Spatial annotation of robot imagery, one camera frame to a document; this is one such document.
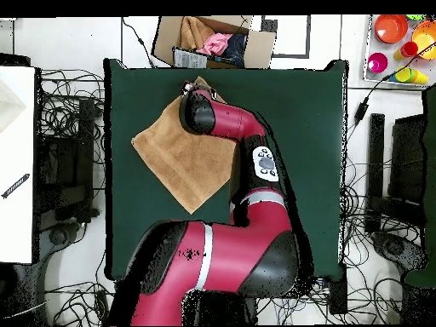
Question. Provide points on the tan terry towel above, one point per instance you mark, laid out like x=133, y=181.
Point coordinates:
x=184, y=160

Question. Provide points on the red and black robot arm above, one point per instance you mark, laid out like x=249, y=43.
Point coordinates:
x=238, y=245

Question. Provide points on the white shipping label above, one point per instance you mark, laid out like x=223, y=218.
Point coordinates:
x=189, y=59

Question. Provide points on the pink garment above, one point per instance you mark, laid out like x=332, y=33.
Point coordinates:
x=214, y=44

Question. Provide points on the dark blue jeans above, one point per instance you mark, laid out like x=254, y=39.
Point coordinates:
x=236, y=47

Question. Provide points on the tan cloth bundle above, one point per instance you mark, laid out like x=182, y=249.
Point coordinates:
x=194, y=32

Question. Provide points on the brown cardboard box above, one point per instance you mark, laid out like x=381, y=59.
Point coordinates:
x=262, y=47

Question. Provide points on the dark green table cloth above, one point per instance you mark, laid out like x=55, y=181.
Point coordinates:
x=430, y=204
x=306, y=119

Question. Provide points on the black equipment rack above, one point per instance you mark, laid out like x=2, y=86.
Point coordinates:
x=64, y=190

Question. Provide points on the magenta plastic bowl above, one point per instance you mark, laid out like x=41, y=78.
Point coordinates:
x=377, y=63

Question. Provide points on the black upright bar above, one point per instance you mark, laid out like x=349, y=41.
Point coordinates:
x=375, y=170

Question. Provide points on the white tray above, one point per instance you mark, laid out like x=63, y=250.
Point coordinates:
x=391, y=49

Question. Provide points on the orange plastic bowl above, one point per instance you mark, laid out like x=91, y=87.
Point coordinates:
x=391, y=29

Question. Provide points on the grey stand leg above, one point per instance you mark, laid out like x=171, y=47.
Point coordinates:
x=58, y=235
x=391, y=247

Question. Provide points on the yellow plastic cup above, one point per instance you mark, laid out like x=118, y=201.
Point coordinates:
x=405, y=75

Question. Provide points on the black printed strip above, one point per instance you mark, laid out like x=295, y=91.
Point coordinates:
x=15, y=186

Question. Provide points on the red plastic cup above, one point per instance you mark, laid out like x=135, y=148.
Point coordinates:
x=408, y=49

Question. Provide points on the black case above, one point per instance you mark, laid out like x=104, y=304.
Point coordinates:
x=407, y=163

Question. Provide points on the white table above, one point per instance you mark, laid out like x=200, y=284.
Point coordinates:
x=17, y=221

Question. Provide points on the green plastic bowl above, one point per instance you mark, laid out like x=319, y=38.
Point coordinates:
x=416, y=17

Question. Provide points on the yellow plastic bowl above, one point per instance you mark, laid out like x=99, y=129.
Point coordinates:
x=425, y=41

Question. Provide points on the black power strip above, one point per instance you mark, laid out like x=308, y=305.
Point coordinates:
x=102, y=306

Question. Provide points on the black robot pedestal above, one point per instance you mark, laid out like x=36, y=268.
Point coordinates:
x=218, y=308

